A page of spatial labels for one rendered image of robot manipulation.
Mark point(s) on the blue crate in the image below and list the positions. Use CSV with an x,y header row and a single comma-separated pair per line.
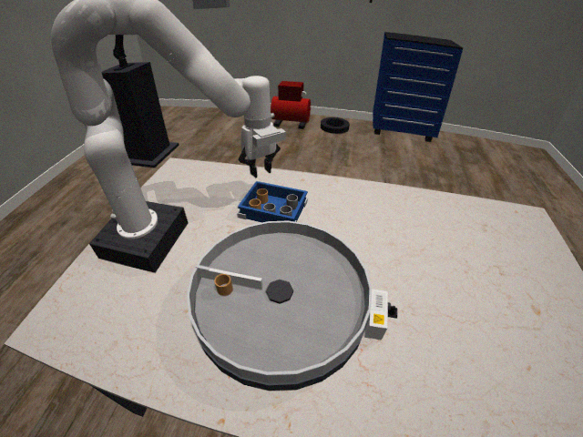
x,y
276,195

